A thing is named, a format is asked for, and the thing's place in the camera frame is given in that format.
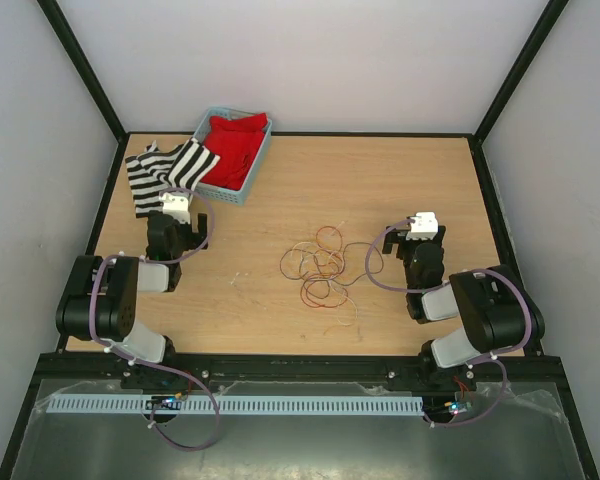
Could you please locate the purple wire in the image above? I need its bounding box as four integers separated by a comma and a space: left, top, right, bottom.
278, 241, 384, 288

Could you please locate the white wire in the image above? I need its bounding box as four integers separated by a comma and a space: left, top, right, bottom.
285, 241, 360, 325

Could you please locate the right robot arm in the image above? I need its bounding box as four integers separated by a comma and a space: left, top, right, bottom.
382, 226, 545, 389

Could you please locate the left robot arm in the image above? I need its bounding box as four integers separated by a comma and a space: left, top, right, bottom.
55, 213, 215, 388

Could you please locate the blue plastic basket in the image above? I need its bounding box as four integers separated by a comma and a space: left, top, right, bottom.
193, 107, 273, 205

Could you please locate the black white striped cloth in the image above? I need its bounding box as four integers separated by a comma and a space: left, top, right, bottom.
125, 138, 221, 218

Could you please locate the red cloth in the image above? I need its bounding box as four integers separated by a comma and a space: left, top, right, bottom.
202, 113, 268, 191

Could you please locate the right circuit board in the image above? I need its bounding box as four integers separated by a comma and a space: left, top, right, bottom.
444, 401, 472, 416

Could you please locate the circuit board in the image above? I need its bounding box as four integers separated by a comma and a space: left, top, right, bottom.
444, 401, 472, 416
145, 395, 183, 410

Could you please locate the left circuit board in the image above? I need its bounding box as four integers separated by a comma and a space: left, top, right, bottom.
145, 395, 183, 410

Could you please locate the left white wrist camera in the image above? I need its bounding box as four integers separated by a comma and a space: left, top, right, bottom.
159, 192, 191, 224

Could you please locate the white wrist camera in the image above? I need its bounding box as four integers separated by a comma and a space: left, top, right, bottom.
407, 211, 439, 241
159, 192, 191, 224

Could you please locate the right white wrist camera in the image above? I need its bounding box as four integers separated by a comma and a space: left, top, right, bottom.
407, 211, 439, 241

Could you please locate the grey slotted cable duct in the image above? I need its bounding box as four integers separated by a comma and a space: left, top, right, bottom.
45, 394, 423, 417

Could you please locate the black aluminium frame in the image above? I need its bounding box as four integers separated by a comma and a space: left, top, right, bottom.
0, 1, 599, 479

